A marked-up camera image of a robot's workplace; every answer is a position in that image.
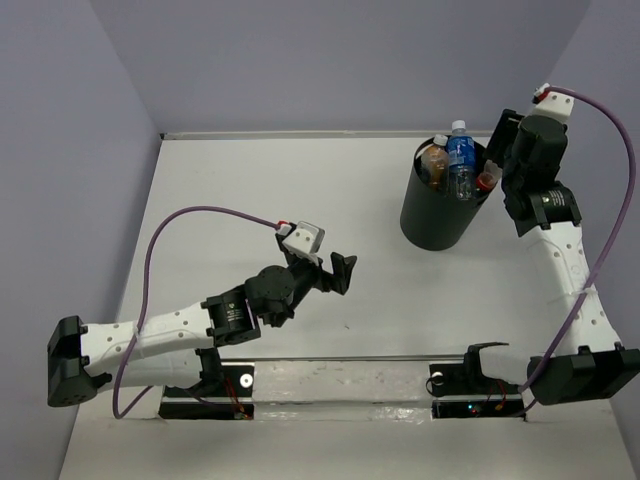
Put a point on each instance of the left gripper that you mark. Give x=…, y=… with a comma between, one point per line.
x=336, y=281

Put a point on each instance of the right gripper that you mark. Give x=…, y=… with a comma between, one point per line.
x=505, y=134

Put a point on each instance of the clear bottle blue label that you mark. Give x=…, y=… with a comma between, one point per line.
x=462, y=162

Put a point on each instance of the small bottle red cap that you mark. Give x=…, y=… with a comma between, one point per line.
x=489, y=177

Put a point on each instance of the orange juice bottle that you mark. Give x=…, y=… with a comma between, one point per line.
x=434, y=164

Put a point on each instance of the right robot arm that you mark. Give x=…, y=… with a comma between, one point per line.
x=586, y=359

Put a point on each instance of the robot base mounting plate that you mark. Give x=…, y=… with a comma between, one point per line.
x=411, y=389

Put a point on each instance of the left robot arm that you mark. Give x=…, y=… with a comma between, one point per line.
x=180, y=349

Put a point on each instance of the black cylindrical bin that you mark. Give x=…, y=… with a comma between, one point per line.
x=432, y=220

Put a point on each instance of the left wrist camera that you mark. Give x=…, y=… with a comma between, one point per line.
x=301, y=239

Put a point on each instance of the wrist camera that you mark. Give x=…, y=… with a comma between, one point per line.
x=301, y=239
x=551, y=104

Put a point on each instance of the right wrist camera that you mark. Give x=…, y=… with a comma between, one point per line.
x=551, y=104

